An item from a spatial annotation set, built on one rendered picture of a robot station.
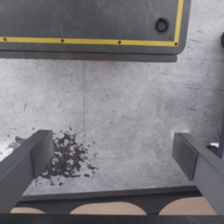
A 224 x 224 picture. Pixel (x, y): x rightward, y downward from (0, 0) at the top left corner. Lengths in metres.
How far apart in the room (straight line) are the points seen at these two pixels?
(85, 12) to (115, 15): 0.08
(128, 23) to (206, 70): 0.55
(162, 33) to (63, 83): 0.52
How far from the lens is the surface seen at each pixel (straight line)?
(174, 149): 0.17
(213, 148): 1.00
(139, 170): 1.00
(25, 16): 0.55
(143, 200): 1.04
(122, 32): 0.49
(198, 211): 0.85
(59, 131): 0.91
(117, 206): 0.82
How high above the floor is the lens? 0.80
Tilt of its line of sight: 75 degrees down
